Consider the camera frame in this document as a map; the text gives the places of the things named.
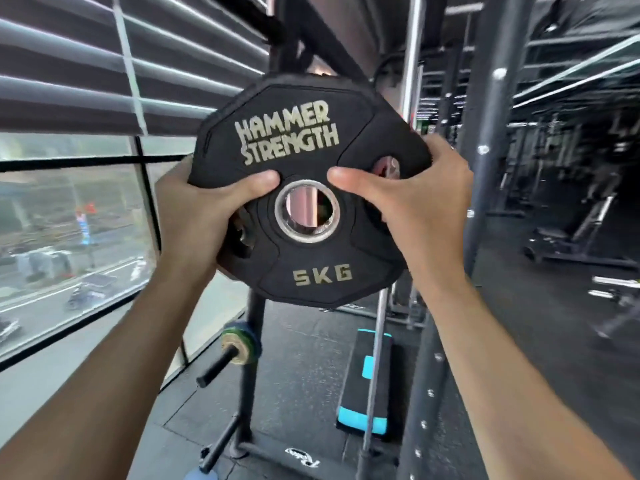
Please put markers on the black gym machine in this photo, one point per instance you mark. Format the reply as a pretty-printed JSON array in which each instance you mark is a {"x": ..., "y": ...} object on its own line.
[{"x": 580, "y": 234}]

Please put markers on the person's left thumb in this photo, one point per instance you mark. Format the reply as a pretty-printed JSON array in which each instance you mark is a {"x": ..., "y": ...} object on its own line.
[{"x": 250, "y": 184}]

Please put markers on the black plate storage peg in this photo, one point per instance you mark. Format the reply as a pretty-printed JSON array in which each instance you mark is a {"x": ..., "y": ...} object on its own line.
[{"x": 216, "y": 368}]

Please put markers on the black window frame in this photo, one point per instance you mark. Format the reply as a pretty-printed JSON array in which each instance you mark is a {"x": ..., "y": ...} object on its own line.
[{"x": 80, "y": 244}]

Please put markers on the person's left hand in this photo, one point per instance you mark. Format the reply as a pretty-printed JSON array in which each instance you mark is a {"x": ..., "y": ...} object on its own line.
[{"x": 192, "y": 222}]

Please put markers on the person's left forearm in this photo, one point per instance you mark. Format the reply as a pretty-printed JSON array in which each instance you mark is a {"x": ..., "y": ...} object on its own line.
[{"x": 100, "y": 389}]

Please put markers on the person's right hand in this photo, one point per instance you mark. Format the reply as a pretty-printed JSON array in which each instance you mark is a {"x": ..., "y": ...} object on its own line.
[{"x": 425, "y": 204}]

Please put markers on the silver barbell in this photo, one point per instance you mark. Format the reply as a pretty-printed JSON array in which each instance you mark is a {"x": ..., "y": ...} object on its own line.
[{"x": 382, "y": 294}]

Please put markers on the black rubber weight plate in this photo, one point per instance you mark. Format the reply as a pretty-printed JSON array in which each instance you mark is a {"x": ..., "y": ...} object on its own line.
[{"x": 310, "y": 194}]

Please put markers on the black and blue step platform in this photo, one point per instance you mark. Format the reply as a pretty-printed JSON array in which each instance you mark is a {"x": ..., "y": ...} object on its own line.
[{"x": 364, "y": 382}]

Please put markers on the small green weight plate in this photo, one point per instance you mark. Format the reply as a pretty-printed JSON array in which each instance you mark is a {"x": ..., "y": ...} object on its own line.
[{"x": 241, "y": 343}]

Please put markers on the person's right forearm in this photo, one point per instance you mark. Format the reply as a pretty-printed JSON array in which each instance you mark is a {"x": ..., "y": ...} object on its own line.
[{"x": 505, "y": 389}]

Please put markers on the person's right thumb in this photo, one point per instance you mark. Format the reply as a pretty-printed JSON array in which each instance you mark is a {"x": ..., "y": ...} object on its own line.
[{"x": 357, "y": 182}]

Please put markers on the grey window blinds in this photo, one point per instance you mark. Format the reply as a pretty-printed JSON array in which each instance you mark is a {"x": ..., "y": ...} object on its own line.
[{"x": 125, "y": 59}]

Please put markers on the black squat rack frame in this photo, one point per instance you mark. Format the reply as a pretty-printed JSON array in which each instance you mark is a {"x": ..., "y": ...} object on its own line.
[{"x": 465, "y": 144}]

